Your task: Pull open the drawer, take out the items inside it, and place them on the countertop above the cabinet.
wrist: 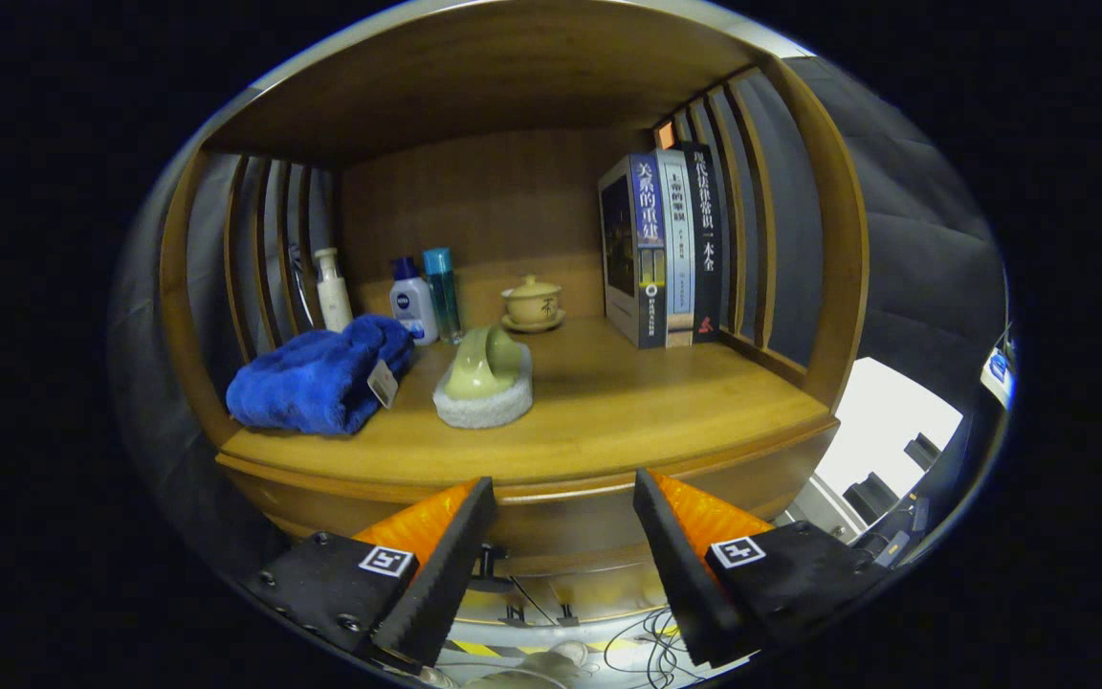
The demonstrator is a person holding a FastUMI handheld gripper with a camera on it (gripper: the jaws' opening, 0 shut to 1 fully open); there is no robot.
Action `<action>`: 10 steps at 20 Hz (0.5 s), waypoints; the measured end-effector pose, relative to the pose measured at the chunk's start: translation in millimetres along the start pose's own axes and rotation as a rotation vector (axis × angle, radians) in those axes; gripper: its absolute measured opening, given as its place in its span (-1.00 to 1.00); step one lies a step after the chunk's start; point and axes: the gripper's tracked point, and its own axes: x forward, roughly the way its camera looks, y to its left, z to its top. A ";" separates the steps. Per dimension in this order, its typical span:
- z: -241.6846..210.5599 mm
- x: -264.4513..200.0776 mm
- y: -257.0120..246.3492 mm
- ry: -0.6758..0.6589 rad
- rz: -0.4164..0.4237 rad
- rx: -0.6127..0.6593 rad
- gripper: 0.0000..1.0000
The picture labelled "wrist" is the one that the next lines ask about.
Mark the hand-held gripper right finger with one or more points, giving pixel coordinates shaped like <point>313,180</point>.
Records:
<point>680,565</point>

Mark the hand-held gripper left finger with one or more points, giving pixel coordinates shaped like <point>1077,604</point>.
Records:
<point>446,574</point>

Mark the wooden drawer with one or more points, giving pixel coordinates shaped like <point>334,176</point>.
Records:
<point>561,526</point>

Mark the green sponge brush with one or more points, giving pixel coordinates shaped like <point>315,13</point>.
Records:
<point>479,373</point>

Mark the wooden countertop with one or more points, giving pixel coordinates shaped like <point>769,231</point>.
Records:
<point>628,402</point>

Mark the white box cabinet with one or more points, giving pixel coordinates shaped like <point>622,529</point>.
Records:
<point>881,411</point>

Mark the blue towel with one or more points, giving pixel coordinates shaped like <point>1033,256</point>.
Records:
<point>312,383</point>

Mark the white blue-capped lotion bottle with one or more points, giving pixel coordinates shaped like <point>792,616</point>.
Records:
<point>414,306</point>

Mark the teal bottle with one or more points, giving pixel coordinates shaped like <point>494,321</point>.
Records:
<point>443,297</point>

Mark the beige lidded teacup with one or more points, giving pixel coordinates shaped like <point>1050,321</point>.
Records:
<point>532,304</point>

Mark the white pump bottle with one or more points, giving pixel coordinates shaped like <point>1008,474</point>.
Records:
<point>333,297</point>

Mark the white spine book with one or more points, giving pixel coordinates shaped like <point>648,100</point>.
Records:
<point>677,249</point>

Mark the blue spine book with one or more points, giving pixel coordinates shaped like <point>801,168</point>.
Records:
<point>623,249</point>

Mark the black spine book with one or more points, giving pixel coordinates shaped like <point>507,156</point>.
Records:
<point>707,239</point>

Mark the white desk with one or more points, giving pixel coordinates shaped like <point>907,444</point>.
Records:
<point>996,378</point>

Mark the wooden cabinet frame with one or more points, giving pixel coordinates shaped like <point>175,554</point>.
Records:
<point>474,77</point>

